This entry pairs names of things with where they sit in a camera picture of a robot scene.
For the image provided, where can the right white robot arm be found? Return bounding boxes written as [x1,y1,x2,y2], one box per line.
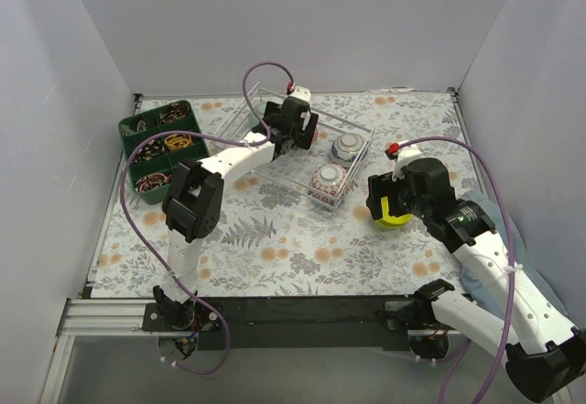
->
[366,158,585,403]

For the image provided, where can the blue cloth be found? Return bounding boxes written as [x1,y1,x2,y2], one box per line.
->
[457,189,569,318]

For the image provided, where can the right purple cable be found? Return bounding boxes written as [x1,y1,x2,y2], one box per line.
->
[386,136,515,404]

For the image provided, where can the purple cable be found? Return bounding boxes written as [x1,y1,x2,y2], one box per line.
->
[117,60,297,374]
[386,136,515,404]

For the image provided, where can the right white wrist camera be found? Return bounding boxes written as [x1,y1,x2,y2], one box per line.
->
[385,143,422,181]

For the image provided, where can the blue patterned white bowl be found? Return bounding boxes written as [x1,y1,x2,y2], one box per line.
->
[331,132,364,169]

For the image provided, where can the pale green ceramic bowl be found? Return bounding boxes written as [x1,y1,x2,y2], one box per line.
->
[248,101,266,129]

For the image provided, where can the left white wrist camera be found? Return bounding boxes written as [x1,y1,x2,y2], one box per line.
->
[286,82,311,103]

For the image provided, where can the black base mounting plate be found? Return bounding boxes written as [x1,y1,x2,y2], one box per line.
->
[142,295,454,360]

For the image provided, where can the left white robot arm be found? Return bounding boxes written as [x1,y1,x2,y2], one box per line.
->
[153,93,319,331]

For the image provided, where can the lime green bowl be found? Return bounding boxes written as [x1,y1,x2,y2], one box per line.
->
[376,217,410,230]
[374,195,413,232]

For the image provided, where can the white wire dish rack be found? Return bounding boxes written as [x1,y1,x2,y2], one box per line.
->
[214,83,377,210]

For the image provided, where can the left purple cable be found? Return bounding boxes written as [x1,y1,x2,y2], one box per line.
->
[117,60,297,374]

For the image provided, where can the red diamond patterned bowl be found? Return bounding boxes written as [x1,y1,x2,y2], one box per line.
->
[308,163,349,206]

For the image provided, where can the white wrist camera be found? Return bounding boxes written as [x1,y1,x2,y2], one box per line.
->
[286,82,311,103]
[385,143,422,181]

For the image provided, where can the green compartment organizer tray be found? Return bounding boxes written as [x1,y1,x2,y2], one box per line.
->
[118,100,210,205]

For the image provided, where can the pink patterned bowl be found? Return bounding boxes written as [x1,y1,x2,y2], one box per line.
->
[311,125,319,144]

